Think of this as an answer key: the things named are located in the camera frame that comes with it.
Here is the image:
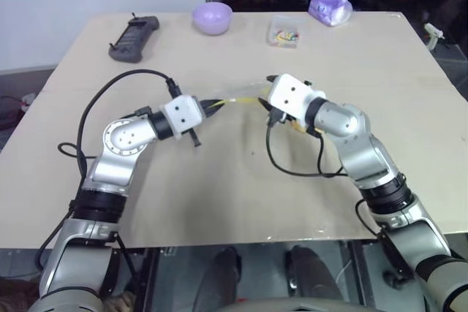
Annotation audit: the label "clear box with colourful bits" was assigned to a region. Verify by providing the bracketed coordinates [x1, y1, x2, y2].
[265, 15, 305, 49]

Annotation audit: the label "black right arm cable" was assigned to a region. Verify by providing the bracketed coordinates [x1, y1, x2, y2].
[264, 121, 389, 242]

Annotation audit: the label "red and black floor cables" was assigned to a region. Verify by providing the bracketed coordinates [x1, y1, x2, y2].
[0, 93, 36, 131]

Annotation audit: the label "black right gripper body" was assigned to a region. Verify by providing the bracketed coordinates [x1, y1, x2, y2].
[268, 106, 294, 127]

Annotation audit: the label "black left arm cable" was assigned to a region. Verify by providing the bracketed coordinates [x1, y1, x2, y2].
[35, 68, 184, 273]

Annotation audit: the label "purple plastic bowl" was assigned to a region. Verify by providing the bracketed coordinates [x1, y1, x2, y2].
[192, 1, 233, 37]

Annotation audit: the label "clear plastic zip bag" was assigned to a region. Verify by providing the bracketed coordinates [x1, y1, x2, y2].
[178, 77, 276, 115]

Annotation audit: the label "white glue gun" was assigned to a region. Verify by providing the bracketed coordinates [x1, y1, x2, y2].
[423, 22, 446, 52]

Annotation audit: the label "black handheld controller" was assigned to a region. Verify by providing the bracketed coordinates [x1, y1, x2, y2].
[107, 12, 161, 64]

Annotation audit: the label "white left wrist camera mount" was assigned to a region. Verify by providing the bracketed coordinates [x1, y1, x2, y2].
[163, 94, 204, 142]

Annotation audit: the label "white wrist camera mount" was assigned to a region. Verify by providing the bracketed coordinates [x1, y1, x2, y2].
[163, 94, 204, 142]
[266, 73, 327, 123]

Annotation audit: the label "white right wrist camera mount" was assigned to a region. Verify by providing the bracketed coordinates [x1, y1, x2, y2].
[266, 73, 327, 123]

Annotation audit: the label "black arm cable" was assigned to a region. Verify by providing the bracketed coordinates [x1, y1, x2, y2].
[35, 68, 184, 273]
[264, 121, 389, 242]

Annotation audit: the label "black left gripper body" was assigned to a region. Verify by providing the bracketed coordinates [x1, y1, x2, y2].
[187, 98, 214, 149]

